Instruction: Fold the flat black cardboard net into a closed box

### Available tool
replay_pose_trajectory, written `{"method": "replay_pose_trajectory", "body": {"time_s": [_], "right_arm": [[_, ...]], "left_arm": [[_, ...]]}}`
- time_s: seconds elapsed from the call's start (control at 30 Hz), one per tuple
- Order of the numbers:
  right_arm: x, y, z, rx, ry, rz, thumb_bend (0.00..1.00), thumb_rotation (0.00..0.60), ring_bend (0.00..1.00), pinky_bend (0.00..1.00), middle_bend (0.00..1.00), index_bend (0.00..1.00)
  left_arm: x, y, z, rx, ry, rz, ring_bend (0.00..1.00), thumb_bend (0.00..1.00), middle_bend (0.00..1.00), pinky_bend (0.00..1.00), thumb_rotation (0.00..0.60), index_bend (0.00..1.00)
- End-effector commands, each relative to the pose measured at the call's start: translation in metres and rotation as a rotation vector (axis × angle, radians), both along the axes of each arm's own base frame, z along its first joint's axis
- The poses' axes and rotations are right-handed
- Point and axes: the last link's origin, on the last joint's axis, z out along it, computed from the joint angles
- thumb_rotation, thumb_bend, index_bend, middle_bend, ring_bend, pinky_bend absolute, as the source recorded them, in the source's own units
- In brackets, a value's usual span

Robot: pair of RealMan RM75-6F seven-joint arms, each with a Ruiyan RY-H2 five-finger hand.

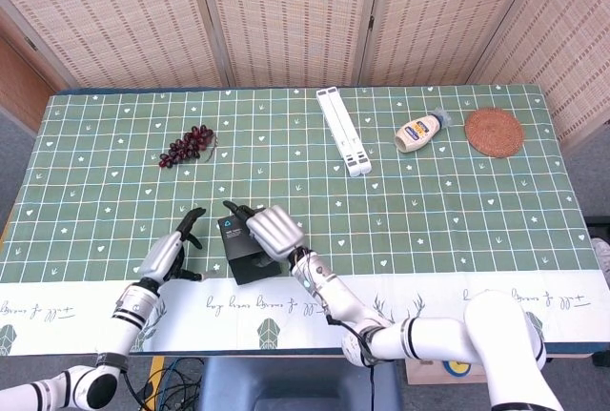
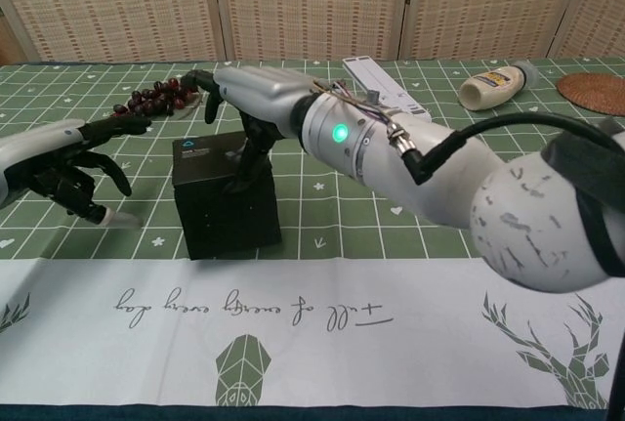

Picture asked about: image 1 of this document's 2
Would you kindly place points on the dark red grape bunch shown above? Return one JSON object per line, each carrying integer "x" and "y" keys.
{"x": 186, "y": 146}

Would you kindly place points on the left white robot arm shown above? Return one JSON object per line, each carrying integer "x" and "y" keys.
{"x": 128, "y": 320}

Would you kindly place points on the white folding laptop stand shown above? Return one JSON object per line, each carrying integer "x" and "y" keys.
{"x": 343, "y": 134}

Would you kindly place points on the grey white sneaker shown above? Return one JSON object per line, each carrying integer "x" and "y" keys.
{"x": 601, "y": 258}

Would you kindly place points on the black cardboard box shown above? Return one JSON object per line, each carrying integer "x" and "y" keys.
{"x": 238, "y": 244}

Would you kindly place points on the plywood crate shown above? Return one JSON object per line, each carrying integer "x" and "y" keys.
{"x": 429, "y": 373}

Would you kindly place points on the round woven rattan coaster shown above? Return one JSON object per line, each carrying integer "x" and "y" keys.
{"x": 494, "y": 132}

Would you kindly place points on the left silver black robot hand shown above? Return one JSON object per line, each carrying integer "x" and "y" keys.
{"x": 164, "y": 253}

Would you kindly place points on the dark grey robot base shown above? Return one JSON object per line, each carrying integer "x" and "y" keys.
{"x": 295, "y": 382}

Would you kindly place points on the brown wooden door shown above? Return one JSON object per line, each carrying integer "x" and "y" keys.
{"x": 19, "y": 91}

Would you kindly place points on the mayonnaise squeeze bottle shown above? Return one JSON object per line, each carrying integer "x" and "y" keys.
{"x": 417, "y": 132}

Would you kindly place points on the woven bamboo folding screen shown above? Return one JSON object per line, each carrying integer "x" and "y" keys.
{"x": 286, "y": 15}

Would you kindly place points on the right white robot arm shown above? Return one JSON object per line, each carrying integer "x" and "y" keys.
{"x": 429, "y": 334}

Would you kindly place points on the green checked tablecloth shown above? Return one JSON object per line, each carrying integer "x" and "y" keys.
{"x": 429, "y": 215}

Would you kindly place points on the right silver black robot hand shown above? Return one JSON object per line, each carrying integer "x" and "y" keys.
{"x": 276, "y": 232}

